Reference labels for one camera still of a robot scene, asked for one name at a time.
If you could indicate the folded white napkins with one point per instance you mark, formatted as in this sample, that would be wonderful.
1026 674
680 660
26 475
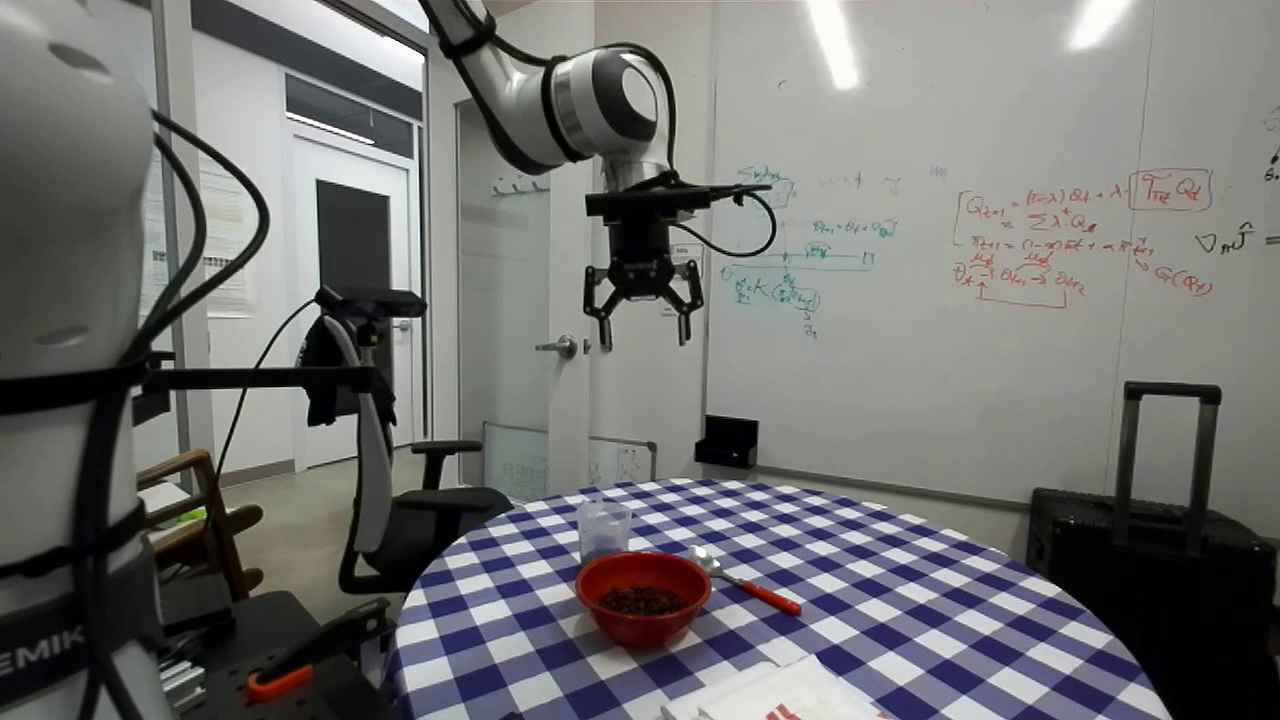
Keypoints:
785 694

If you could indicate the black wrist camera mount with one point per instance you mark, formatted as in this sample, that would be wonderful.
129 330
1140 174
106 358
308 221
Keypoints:
654 198

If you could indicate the black wheeled suitcase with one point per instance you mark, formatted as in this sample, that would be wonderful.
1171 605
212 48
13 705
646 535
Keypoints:
1147 573

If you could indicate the black robot stand breadboard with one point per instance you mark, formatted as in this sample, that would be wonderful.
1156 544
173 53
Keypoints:
267 635

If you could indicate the black office chair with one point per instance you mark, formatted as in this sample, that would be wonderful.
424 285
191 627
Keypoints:
424 514

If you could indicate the white door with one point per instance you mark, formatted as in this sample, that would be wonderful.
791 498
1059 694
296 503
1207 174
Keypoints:
515 295

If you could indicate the blue white checkered tablecloth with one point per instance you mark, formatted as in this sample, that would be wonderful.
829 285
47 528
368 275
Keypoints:
904 614

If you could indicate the red plastic bowl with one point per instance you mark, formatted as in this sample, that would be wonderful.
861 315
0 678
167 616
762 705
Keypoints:
641 628

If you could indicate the dark beans in bowl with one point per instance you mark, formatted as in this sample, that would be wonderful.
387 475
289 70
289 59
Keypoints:
641 601

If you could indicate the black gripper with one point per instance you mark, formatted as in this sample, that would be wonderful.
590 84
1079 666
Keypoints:
641 254

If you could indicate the black camera on mount arm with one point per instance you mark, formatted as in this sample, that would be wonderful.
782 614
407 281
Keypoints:
355 315

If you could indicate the whiteboard with writing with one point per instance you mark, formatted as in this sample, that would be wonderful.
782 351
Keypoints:
933 362

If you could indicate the clear plastic measuring jug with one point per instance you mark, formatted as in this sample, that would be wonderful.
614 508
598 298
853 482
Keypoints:
607 528

